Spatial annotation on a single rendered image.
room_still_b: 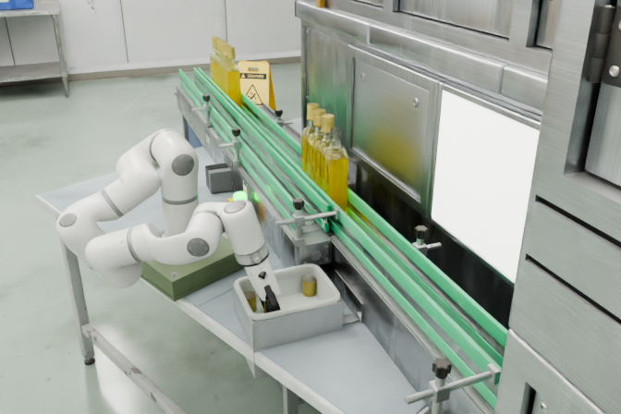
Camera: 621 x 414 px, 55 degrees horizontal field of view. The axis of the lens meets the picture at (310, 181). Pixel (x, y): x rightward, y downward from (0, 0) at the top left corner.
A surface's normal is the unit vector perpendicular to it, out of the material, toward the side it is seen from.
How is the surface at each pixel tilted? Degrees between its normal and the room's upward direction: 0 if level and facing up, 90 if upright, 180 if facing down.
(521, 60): 90
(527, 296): 90
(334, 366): 0
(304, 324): 90
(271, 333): 90
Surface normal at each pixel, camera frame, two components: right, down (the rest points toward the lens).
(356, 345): 0.00, -0.92
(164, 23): 0.37, 0.37
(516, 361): -0.93, 0.15
